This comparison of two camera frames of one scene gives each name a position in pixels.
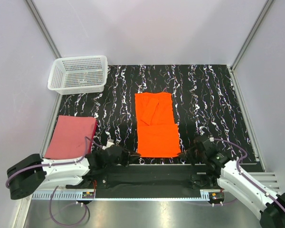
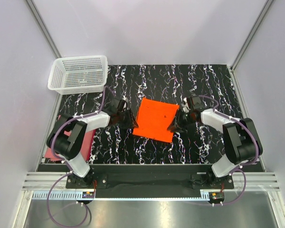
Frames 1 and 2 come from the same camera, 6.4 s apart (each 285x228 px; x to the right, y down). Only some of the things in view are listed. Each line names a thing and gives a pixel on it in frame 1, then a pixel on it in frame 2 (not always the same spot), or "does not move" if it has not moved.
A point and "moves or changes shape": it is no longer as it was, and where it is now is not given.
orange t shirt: (157, 135) moves or changes shape
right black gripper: (187, 155) to (173, 126)
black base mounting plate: (148, 177) does not move
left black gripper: (127, 156) to (131, 121)
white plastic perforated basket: (78, 75) does not move
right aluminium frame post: (259, 21) does not move
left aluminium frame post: (43, 29) does not move
